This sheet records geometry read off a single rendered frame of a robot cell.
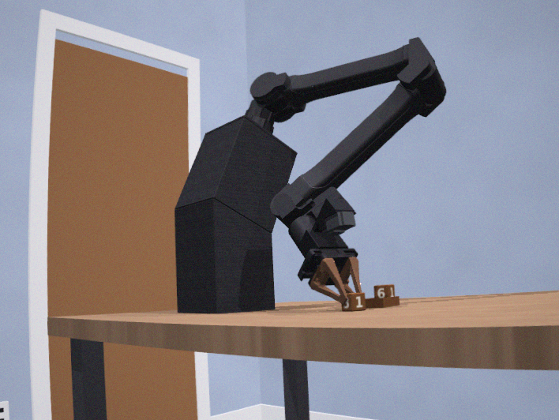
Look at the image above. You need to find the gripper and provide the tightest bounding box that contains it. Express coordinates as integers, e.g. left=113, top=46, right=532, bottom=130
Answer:
left=298, top=244, right=362, bottom=304

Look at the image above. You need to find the brown wooden tray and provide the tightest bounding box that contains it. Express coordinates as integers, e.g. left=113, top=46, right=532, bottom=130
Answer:
left=366, top=296, right=400, bottom=309

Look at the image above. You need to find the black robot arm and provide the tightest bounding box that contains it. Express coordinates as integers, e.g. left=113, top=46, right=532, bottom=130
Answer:
left=245, top=37, right=446, bottom=254

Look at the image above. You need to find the brown wooden number cube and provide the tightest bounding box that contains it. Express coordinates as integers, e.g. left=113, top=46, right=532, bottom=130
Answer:
left=341, top=293, right=366, bottom=312
left=374, top=284, right=395, bottom=298

